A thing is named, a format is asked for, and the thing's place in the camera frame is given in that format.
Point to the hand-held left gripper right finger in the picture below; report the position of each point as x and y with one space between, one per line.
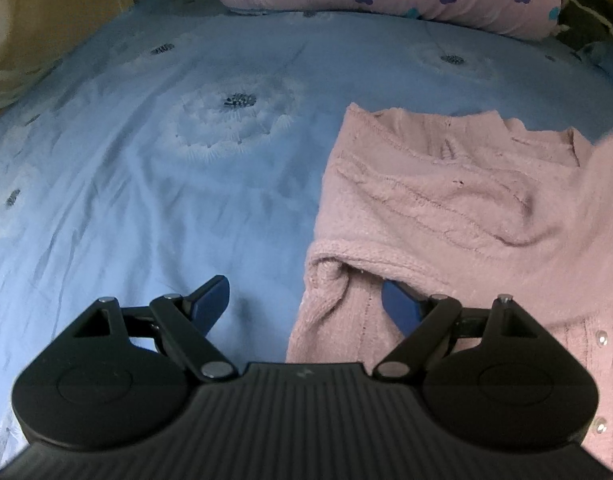
399 307

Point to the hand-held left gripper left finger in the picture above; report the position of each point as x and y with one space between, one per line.
214 300

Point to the pink knitted cardigan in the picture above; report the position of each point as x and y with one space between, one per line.
436 200

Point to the blue dandelion print bed sheet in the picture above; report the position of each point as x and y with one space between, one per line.
136 185

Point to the sheer curtain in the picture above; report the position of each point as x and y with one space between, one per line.
11 75

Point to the blue dandelion print pillow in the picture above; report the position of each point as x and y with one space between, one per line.
604 62

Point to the dark cloth with white trim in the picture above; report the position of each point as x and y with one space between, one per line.
584 17

